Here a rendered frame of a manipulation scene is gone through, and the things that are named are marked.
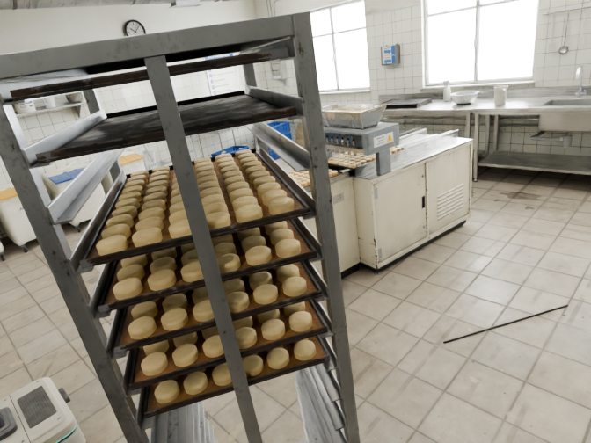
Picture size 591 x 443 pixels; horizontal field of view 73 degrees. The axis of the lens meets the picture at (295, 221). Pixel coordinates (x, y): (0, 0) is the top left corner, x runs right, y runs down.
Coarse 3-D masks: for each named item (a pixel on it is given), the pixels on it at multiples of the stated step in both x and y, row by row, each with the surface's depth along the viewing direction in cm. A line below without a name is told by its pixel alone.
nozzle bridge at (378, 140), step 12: (336, 132) 302; (348, 132) 291; (360, 132) 283; (372, 132) 279; (384, 132) 286; (396, 132) 293; (336, 144) 317; (360, 144) 298; (372, 144) 282; (384, 144) 289; (396, 144) 296; (384, 156) 292; (384, 168) 295
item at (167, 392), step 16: (272, 352) 90; (288, 352) 92; (304, 352) 89; (320, 352) 91; (208, 368) 92; (224, 368) 88; (256, 368) 87; (272, 368) 89; (160, 384) 86; (176, 384) 86; (192, 384) 85; (208, 384) 87; (224, 384) 86; (160, 400) 83; (176, 400) 84
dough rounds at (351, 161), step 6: (390, 150) 325; (396, 150) 324; (336, 156) 331; (342, 156) 329; (348, 156) 329; (354, 156) 325; (360, 156) 321; (366, 156) 318; (372, 156) 315; (330, 162) 321; (336, 162) 316; (342, 162) 314; (348, 162) 314; (354, 162) 309; (360, 162) 307; (366, 162) 308
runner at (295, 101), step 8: (248, 88) 117; (256, 88) 103; (256, 96) 106; (264, 96) 95; (272, 96) 86; (280, 96) 79; (288, 96) 72; (280, 104) 80; (288, 104) 73; (296, 104) 68; (296, 112) 69; (304, 112) 65
